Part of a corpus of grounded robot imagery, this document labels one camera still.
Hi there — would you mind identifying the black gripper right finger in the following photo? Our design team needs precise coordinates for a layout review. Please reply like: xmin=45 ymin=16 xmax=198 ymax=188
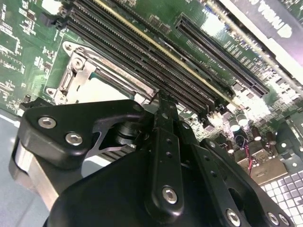
xmin=168 ymin=94 xmax=295 ymax=227

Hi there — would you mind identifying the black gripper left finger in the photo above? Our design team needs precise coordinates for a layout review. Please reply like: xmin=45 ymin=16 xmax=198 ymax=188
xmin=9 ymin=91 xmax=186 ymax=224

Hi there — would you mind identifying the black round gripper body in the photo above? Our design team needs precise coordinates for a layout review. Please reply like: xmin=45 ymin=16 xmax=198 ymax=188
xmin=47 ymin=144 xmax=236 ymax=227

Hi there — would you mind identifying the silver topped CPU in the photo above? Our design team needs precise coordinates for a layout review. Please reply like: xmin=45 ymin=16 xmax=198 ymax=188
xmin=68 ymin=77 xmax=137 ymax=104

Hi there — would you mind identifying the metal socket cover frame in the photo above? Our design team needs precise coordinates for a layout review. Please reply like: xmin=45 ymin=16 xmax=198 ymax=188
xmin=71 ymin=51 xmax=159 ymax=105

